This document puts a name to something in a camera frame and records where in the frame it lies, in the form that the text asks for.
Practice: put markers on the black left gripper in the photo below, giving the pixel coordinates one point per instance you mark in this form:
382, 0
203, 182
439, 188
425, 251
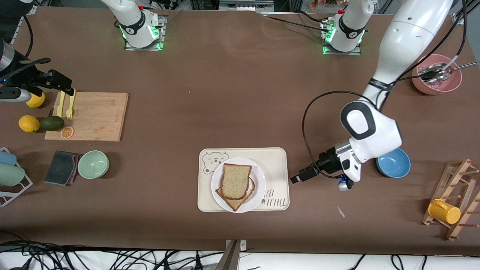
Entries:
327, 160

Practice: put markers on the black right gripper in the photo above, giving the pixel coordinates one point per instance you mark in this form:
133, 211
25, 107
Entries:
25, 78

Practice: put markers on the white round plate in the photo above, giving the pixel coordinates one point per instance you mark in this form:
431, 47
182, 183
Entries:
260, 191

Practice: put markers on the soft brown bread slice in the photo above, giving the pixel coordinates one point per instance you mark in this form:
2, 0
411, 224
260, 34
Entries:
236, 180

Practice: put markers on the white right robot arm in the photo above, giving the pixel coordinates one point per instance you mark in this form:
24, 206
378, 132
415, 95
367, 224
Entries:
133, 22

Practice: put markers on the white sandwich filling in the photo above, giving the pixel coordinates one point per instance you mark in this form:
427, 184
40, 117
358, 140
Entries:
251, 187

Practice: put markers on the yellow lemon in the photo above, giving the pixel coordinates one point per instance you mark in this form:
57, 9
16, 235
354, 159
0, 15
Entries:
38, 102
29, 123

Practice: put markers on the yellow plastic knife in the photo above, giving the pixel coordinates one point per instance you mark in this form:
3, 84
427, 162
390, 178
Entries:
60, 107

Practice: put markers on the cream tray with bear print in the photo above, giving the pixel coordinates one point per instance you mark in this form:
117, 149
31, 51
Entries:
277, 161

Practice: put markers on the yellow plastic fork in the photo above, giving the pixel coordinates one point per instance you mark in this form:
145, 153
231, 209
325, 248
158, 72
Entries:
69, 110

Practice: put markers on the dark green avocado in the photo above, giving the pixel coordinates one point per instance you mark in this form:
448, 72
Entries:
52, 123

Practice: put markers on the small grey paper scrap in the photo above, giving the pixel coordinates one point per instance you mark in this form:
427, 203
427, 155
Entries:
340, 212

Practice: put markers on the orange slice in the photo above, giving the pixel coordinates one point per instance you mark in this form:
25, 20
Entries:
67, 132

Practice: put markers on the wooden cutting board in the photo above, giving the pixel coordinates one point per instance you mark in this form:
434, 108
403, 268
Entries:
97, 116

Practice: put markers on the toasted bread slice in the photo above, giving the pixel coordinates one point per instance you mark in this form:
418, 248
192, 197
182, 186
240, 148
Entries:
234, 205

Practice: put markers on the dark grey folded cloth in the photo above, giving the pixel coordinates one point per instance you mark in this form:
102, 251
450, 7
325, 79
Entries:
60, 168

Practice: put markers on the light blue cup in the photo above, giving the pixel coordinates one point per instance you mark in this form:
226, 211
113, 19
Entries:
7, 158

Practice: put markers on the pale green bowl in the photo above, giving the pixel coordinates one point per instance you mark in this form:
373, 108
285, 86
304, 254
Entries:
93, 165

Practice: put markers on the blue bowl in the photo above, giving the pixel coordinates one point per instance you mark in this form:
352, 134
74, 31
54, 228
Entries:
397, 167

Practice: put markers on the pale green cup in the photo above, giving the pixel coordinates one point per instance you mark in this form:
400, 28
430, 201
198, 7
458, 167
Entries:
11, 175

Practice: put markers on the yellow plastic cup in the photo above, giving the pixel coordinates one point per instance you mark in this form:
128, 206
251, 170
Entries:
444, 212

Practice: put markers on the wooden peg drying rack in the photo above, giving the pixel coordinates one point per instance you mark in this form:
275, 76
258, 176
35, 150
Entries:
459, 225

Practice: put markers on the metal spoon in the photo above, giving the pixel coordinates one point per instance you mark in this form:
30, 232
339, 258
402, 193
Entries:
437, 73

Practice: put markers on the pink bowl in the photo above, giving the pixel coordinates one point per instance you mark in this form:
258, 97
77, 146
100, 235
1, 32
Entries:
450, 85

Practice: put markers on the aluminium corner profile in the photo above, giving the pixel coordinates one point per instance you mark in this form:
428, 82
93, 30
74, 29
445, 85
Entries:
459, 18

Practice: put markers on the small metal corner bracket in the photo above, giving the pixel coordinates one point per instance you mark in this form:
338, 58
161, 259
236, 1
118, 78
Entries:
29, 10

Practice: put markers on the metal mount bracket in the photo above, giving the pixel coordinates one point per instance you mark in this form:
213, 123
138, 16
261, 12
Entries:
232, 257

